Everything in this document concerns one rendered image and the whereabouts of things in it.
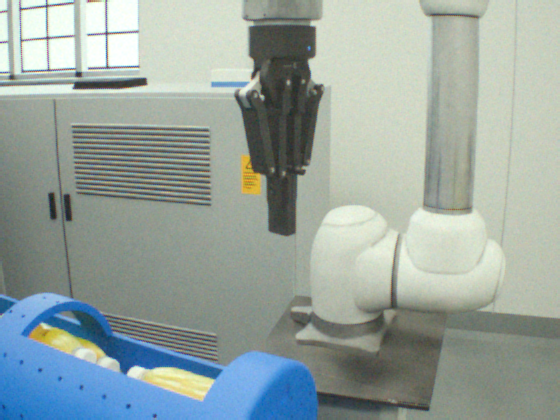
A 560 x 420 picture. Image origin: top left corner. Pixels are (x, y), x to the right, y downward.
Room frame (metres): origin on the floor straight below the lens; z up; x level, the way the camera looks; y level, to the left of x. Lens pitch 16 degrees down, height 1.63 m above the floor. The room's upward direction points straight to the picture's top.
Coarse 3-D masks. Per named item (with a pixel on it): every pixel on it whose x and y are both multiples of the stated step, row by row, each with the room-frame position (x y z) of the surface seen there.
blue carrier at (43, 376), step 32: (0, 320) 0.82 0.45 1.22; (32, 320) 0.81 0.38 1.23; (64, 320) 1.02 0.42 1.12; (96, 320) 0.94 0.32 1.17; (0, 352) 0.77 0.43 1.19; (32, 352) 0.75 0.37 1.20; (64, 352) 0.74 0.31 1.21; (128, 352) 0.95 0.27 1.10; (160, 352) 0.91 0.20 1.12; (256, 352) 0.74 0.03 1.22; (0, 384) 0.73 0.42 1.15; (32, 384) 0.71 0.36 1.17; (64, 384) 0.70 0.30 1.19; (96, 384) 0.68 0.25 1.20; (128, 384) 0.67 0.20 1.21; (224, 384) 0.65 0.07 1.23; (256, 384) 0.64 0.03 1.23; (288, 384) 0.70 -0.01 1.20; (0, 416) 0.72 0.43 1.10; (32, 416) 0.69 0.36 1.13; (64, 416) 0.67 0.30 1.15; (96, 416) 0.65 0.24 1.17; (128, 416) 0.64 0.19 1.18; (160, 416) 0.62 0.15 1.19; (192, 416) 0.61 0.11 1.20; (224, 416) 0.61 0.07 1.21; (256, 416) 0.62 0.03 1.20; (288, 416) 0.70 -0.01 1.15
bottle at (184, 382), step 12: (144, 372) 0.76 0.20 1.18; (156, 372) 0.74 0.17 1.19; (168, 372) 0.73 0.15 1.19; (180, 372) 0.73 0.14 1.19; (192, 372) 0.74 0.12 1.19; (156, 384) 0.72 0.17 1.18; (168, 384) 0.71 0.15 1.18; (180, 384) 0.71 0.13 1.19; (192, 384) 0.71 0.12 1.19; (204, 384) 0.70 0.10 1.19; (192, 396) 0.69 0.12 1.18; (204, 396) 0.69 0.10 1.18
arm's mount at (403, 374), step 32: (288, 320) 1.25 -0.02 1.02; (416, 320) 1.22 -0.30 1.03; (288, 352) 1.12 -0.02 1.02; (320, 352) 1.11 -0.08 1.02; (352, 352) 1.10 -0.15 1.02; (384, 352) 1.10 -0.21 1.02; (416, 352) 1.09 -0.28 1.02; (320, 384) 1.00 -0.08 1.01; (352, 384) 0.99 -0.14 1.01; (384, 384) 0.98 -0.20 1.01; (416, 384) 0.98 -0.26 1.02
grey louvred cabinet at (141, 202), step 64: (0, 128) 2.61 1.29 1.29; (64, 128) 2.49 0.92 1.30; (128, 128) 2.38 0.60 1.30; (192, 128) 2.28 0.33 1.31; (320, 128) 2.49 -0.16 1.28; (0, 192) 2.63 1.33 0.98; (64, 192) 2.50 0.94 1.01; (128, 192) 2.38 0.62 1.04; (192, 192) 2.29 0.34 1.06; (256, 192) 2.21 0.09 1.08; (320, 192) 2.50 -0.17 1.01; (0, 256) 2.64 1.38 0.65; (64, 256) 2.51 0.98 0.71; (128, 256) 2.39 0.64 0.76; (192, 256) 2.30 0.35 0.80; (256, 256) 2.21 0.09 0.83; (128, 320) 2.40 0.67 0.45; (192, 320) 2.30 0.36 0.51; (256, 320) 2.21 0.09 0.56
